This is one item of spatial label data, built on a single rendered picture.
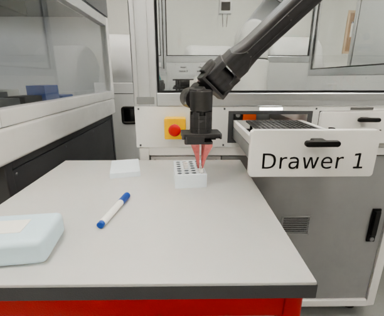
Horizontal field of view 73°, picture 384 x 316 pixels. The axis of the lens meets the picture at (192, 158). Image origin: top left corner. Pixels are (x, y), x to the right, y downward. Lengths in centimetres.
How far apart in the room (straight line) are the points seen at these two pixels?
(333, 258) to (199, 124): 89
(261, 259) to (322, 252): 83
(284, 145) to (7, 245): 54
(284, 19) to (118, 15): 359
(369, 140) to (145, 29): 69
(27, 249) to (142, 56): 65
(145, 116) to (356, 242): 99
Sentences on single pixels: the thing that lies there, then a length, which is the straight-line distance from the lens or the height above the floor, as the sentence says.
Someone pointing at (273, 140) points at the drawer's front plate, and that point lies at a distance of 61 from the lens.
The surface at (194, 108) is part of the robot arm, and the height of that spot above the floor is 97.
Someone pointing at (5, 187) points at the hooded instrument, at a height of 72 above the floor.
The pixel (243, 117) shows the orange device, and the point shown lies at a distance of 130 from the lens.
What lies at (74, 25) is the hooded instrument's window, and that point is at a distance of 147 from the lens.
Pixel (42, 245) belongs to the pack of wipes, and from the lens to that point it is 48.
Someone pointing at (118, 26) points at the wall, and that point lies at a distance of 411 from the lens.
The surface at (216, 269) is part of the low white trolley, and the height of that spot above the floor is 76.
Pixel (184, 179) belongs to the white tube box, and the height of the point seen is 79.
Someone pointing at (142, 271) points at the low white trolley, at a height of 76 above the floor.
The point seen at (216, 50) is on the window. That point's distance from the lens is 92.
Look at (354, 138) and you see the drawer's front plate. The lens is 68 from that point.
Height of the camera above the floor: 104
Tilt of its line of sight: 17 degrees down
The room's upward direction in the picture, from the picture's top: straight up
